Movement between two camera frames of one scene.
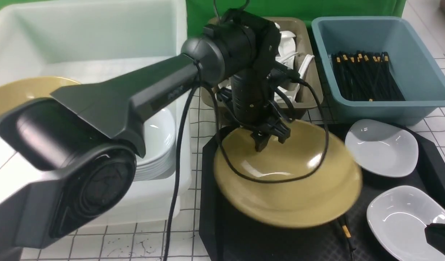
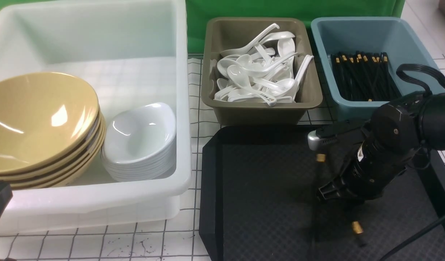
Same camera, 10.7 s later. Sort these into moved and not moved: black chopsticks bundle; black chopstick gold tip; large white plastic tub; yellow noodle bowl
Moved: yellow noodle bowl; black chopstick gold tip
Not moved: black chopsticks bundle; large white plastic tub
